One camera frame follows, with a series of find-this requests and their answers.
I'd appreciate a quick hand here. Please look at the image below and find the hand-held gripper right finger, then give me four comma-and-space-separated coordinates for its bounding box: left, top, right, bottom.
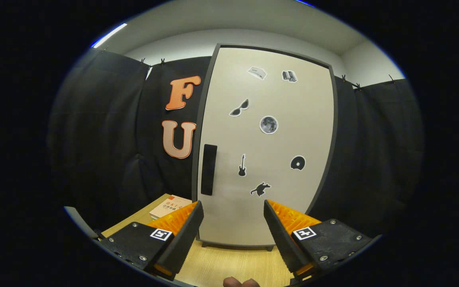
263, 199, 373, 279

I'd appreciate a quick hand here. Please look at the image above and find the black backdrop cloth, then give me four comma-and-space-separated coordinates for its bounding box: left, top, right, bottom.
47, 48, 425, 240

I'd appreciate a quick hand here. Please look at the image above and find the black door handle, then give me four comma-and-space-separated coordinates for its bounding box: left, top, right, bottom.
201, 144, 218, 196

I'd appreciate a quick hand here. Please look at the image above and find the ceiling light strip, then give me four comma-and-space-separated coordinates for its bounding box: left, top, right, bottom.
91, 23, 128, 49

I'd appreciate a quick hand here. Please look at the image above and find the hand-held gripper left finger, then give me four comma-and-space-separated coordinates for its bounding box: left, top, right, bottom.
100, 201, 205, 280

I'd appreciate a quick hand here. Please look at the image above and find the grey shoe cabinet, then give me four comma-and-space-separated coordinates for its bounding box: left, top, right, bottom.
192, 43, 338, 252

